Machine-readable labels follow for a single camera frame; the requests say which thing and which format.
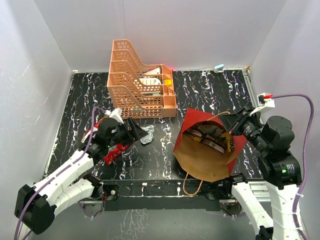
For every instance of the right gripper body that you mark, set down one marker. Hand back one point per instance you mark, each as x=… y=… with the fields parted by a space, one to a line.
x=249 y=125

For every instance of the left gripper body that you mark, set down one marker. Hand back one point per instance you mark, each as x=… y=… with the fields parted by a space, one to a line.
x=122 y=136

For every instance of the silver foil snack packet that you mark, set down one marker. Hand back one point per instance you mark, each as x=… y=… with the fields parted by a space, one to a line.
x=150 y=129

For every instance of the red candy bag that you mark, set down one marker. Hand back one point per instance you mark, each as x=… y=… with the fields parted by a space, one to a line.
x=98 y=152

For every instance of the red brown paper bag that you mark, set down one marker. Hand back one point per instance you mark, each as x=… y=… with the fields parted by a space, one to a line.
x=199 y=160

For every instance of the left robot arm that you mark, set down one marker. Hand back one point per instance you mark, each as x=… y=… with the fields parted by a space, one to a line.
x=38 y=205

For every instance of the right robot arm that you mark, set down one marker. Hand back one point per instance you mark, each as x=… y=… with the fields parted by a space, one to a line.
x=281 y=172

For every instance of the yellow snack packet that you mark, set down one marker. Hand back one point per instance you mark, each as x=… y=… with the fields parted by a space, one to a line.
x=229 y=141

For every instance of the peach plastic file organizer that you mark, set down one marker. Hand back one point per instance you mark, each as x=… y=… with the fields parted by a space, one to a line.
x=140 y=96

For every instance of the light blue eraser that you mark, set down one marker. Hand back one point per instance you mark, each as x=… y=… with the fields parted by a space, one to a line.
x=218 y=68

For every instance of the orange yellow round object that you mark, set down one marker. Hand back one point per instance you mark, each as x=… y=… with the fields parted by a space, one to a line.
x=168 y=82

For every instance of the white box in organizer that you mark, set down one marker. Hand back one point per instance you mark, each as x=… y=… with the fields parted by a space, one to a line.
x=154 y=71

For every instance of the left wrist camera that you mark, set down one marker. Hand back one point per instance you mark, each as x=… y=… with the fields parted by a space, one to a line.
x=115 y=114

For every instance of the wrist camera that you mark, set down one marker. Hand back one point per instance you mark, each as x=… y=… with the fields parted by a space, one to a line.
x=115 y=114
x=265 y=103

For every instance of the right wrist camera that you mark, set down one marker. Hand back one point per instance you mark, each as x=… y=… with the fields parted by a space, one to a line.
x=265 y=103

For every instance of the aluminium front rail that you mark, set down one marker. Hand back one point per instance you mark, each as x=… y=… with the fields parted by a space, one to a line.
x=219 y=190

